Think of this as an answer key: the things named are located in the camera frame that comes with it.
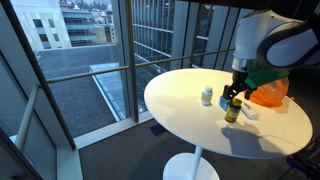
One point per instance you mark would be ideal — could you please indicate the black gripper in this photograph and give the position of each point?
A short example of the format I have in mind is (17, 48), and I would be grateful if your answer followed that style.
(238, 81)

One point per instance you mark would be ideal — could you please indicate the dark floor vent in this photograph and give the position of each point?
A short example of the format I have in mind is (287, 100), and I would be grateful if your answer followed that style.
(158, 129)

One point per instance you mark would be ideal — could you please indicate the orange plastic bag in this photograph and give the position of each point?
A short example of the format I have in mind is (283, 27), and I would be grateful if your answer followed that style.
(270, 94)

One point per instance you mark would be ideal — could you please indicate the white flat rectangular box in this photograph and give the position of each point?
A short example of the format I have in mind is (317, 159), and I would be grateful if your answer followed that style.
(250, 112)

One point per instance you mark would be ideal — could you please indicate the dark equipment on floor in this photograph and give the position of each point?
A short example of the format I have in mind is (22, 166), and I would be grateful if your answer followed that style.
(306, 160)

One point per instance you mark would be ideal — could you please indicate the white pill bottle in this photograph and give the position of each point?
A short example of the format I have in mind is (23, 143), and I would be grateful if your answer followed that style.
(206, 97)

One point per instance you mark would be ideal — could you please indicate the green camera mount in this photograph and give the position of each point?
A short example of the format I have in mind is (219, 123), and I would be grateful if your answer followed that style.
(265, 78)

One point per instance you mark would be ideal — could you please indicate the blue small carton box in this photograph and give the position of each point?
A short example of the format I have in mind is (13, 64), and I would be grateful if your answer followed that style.
(223, 103)

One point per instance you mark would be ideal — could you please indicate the yellow and brown pill bottle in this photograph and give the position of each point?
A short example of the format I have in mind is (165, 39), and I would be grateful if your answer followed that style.
(232, 113)

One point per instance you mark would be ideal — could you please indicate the white table pedestal base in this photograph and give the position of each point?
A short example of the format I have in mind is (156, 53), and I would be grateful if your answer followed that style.
(181, 168)

